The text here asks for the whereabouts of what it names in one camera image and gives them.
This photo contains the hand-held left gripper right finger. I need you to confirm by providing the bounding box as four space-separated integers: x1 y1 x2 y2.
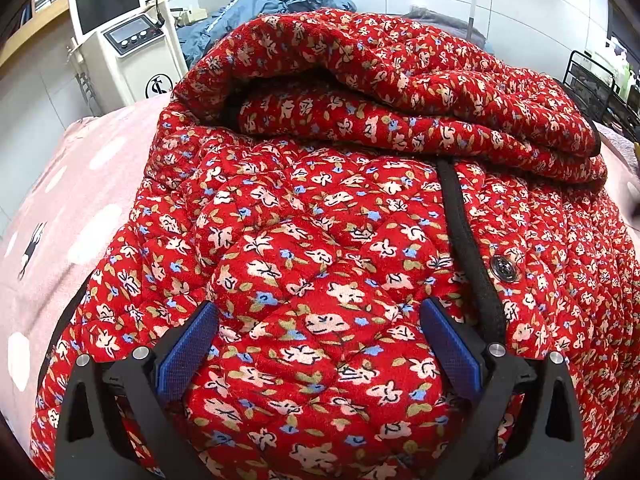
420 297 586 480

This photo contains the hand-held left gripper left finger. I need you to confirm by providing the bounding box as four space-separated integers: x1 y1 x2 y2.
54 300 221 480

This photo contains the red floral quilted jacket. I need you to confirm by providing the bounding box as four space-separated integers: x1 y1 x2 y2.
29 7 640 480

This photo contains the pink polka dot blanket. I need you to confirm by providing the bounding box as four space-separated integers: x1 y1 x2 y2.
0 95 177 442

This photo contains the grey lavender bed sheet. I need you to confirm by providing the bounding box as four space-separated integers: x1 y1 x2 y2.
597 122 640 222

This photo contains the white machine with screen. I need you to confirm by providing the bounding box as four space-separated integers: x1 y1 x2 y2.
66 0 189 107

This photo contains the blue garment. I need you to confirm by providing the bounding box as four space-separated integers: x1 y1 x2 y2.
175 0 359 74

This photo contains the grey cloth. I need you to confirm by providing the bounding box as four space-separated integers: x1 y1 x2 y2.
400 6 489 49

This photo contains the pale green bottle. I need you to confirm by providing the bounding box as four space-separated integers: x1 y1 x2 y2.
606 40 640 102

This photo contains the small beige device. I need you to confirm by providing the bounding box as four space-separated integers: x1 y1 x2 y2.
177 7 209 27

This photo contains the metal lamp stand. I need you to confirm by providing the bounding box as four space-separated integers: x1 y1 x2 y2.
467 0 509 42

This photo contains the wooden shelf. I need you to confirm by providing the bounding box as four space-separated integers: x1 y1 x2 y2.
0 0 169 69

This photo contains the black wire rack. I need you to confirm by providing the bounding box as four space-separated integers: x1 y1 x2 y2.
562 50 640 132

